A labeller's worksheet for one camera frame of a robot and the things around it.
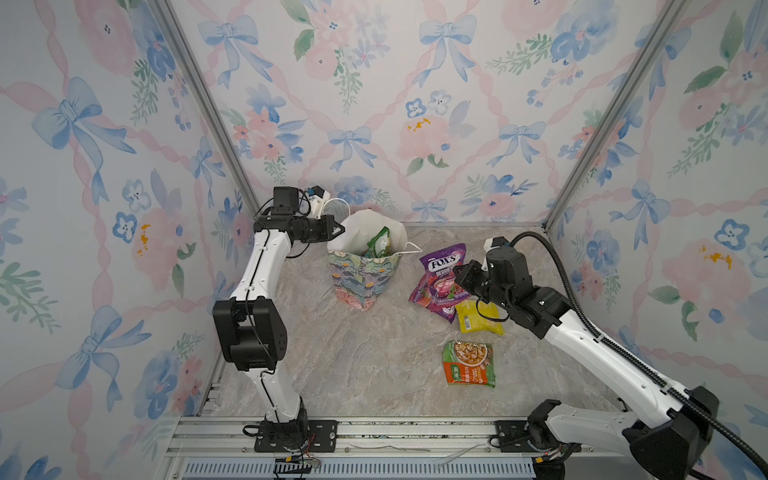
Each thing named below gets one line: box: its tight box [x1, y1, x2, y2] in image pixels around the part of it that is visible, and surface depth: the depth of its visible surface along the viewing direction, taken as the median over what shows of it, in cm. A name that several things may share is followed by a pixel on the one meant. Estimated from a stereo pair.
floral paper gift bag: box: [327, 209, 408, 311], surface depth 88 cm
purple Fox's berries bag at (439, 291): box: [408, 266, 472, 324], surface depth 79 cm
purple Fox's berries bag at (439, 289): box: [409, 243, 471, 318], surface depth 80 cm
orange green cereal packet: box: [442, 340, 496, 388], surface depth 87 cm
